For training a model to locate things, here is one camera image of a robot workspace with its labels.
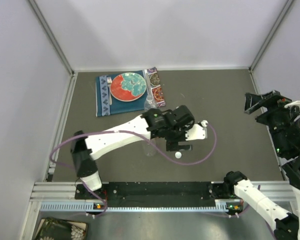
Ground silver knife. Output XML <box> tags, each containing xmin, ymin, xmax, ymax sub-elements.
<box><xmin>144</xmin><ymin>69</ymin><xmax>152</xmax><ymax>96</ymax></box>

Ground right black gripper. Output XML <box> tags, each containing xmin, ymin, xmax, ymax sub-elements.
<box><xmin>243</xmin><ymin>88</ymin><xmax>300</xmax><ymax>156</ymax></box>

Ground grey slotted cable duct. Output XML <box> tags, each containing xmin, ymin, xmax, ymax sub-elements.
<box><xmin>40</xmin><ymin>201</ymin><xmax>243</xmax><ymax>213</ymax></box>

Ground white bottle cap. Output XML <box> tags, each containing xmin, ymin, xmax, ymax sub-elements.
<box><xmin>175</xmin><ymin>151</ymin><xmax>182</xmax><ymax>159</ymax></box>

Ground colourful mandala napkin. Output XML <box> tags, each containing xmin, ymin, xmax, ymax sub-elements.
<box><xmin>143</xmin><ymin>67</ymin><xmax>166</xmax><ymax>108</ymax></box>

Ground clear bottle orange base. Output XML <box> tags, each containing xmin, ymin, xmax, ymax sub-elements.
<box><xmin>144</xmin><ymin>95</ymin><xmax>157</xmax><ymax>112</ymax></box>

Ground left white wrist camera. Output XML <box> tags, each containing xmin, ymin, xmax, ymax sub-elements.
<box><xmin>185</xmin><ymin>120</ymin><xmax>209</xmax><ymax>142</ymax></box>

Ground silver fork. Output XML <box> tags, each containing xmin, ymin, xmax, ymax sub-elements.
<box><xmin>107</xmin><ymin>76</ymin><xmax>113</xmax><ymax>106</ymax></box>

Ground blue patterned placemat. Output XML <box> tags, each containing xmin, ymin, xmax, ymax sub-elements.
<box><xmin>94</xmin><ymin>70</ymin><xmax>166</xmax><ymax>118</ymax></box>

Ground aluminium frame rail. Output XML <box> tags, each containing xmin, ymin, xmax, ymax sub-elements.
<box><xmin>30</xmin><ymin>180</ymin><xmax>296</xmax><ymax>202</ymax></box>

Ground red teal patterned plate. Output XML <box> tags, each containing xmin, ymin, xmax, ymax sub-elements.
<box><xmin>110</xmin><ymin>72</ymin><xmax>147</xmax><ymax>102</ymax></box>

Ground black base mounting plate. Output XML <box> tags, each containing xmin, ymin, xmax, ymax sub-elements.
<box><xmin>74</xmin><ymin>181</ymin><xmax>246</xmax><ymax>208</ymax></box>

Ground floral patterned box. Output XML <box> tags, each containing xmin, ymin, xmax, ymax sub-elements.
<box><xmin>33</xmin><ymin>217</ymin><xmax>89</xmax><ymax>240</ymax></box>

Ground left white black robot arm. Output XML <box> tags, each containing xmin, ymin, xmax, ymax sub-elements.
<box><xmin>70</xmin><ymin>105</ymin><xmax>201</xmax><ymax>199</ymax></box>

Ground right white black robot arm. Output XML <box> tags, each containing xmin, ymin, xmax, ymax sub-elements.
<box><xmin>223</xmin><ymin>90</ymin><xmax>300</xmax><ymax>240</ymax></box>

